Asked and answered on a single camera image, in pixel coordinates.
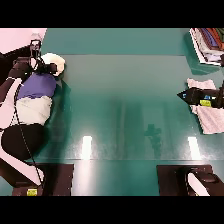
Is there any pale grey garment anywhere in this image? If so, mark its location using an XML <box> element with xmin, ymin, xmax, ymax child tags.
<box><xmin>11</xmin><ymin>95</ymin><xmax>54</xmax><ymax>127</ymax></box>

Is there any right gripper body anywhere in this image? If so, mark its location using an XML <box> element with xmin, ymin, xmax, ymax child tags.
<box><xmin>187</xmin><ymin>87</ymin><xmax>222</xmax><ymax>109</ymax></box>

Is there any dark blue folded garment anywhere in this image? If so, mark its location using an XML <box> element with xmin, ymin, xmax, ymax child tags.
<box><xmin>199</xmin><ymin>28</ymin><xmax>218</xmax><ymax>52</ymax></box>

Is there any black garment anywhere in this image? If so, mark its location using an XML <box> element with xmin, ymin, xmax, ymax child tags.
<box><xmin>0</xmin><ymin>123</ymin><xmax>46</xmax><ymax>161</ymax></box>

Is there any black cable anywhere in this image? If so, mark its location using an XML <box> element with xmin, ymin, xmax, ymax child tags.
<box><xmin>12</xmin><ymin>78</ymin><xmax>45</xmax><ymax>193</ymax></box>

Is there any green folded garment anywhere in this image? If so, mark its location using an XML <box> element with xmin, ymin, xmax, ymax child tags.
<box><xmin>215</xmin><ymin>27</ymin><xmax>224</xmax><ymax>40</ymax></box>

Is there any red folded garment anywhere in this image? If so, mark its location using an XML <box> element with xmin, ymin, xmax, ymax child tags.
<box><xmin>207</xmin><ymin>27</ymin><xmax>222</xmax><ymax>46</ymax></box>

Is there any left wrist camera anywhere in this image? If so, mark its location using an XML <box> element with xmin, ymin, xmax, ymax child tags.
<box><xmin>29</xmin><ymin>33</ymin><xmax>42</xmax><ymax>60</ymax></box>

